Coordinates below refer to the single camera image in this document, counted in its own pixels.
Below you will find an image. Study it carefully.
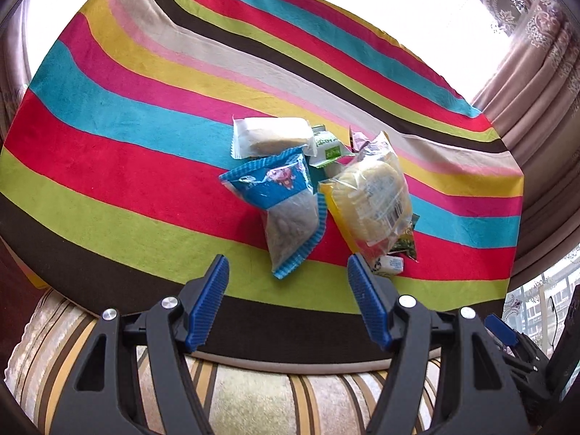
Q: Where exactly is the clear bun packet yellow edge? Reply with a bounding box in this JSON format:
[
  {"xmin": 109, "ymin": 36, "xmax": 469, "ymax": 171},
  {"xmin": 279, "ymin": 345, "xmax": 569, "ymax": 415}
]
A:
[{"xmin": 317, "ymin": 131, "xmax": 415, "ymax": 259}]

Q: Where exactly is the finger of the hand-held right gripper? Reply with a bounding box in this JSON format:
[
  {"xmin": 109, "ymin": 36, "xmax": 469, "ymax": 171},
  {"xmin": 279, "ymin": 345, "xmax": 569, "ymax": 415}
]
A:
[{"xmin": 484, "ymin": 314, "xmax": 551, "ymax": 399}]

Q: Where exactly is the colourful striped blanket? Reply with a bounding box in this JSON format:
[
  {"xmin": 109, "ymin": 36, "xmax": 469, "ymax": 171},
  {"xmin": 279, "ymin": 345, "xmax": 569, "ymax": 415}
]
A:
[{"xmin": 0, "ymin": 0, "xmax": 526, "ymax": 359}]

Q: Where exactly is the beige striped sofa cushion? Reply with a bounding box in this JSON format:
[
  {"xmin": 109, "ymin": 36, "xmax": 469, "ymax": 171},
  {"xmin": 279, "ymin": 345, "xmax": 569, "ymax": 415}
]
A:
[{"xmin": 4, "ymin": 287, "xmax": 442, "ymax": 435}]

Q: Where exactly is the white packet green print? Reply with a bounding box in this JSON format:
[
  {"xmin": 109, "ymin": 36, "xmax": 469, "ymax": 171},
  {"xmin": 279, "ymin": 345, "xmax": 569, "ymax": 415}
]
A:
[{"xmin": 308, "ymin": 124, "xmax": 356, "ymax": 168}]

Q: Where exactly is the brown curtain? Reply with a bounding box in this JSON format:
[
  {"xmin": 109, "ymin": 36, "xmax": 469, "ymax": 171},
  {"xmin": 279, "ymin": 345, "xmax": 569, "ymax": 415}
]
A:
[{"xmin": 471, "ymin": 0, "xmax": 580, "ymax": 282}]

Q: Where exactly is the blue cartoon snack packet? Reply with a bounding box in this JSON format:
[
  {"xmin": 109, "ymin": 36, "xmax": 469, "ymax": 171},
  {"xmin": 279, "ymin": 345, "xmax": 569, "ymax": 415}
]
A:
[{"xmin": 219, "ymin": 146, "xmax": 328, "ymax": 280}]

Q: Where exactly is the small white snack packet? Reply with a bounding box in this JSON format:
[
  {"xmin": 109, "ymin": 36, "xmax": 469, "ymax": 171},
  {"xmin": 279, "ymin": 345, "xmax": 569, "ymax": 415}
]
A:
[{"xmin": 372, "ymin": 254, "xmax": 405, "ymax": 277}]

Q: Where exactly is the dark green snack packet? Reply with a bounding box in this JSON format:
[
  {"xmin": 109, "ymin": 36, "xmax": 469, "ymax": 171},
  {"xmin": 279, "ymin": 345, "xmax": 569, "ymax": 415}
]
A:
[{"xmin": 390, "ymin": 215, "xmax": 420, "ymax": 261}]

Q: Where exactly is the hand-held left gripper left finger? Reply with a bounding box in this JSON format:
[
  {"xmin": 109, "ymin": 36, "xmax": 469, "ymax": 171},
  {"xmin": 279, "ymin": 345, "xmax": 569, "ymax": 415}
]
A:
[{"xmin": 50, "ymin": 254, "xmax": 230, "ymax": 435}]

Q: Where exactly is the pink snack packet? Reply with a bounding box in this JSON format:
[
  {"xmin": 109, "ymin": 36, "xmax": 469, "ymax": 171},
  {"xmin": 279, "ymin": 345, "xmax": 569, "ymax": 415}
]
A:
[{"xmin": 348, "ymin": 128, "xmax": 377, "ymax": 152}]

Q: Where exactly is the white cake packet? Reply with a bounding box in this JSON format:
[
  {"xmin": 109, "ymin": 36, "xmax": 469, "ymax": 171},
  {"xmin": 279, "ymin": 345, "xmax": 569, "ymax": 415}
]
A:
[{"xmin": 232, "ymin": 117, "xmax": 318, "ymax": 160}]

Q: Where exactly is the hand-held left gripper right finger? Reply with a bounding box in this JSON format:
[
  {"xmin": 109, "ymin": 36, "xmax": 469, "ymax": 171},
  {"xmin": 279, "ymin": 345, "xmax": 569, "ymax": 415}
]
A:
[{"xmin": 347, "ymin": 254, "xmax": 531, "ymax": 435}]

